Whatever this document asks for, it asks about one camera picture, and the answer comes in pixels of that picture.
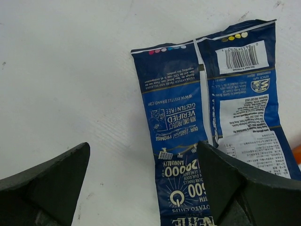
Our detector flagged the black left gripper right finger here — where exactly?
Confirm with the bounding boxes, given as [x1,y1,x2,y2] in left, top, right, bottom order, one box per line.
[197,141,301,226]

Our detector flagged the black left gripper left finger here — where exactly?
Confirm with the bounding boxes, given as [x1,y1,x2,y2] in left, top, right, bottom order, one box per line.
[0,142,90,226]

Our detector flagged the blue Kettle chips bag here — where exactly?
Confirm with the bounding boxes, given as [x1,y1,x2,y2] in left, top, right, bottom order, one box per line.
[131,19,301,226]

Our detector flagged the Fox's candy bag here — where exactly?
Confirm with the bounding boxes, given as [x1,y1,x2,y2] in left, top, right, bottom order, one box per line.
[292,145,301,165]

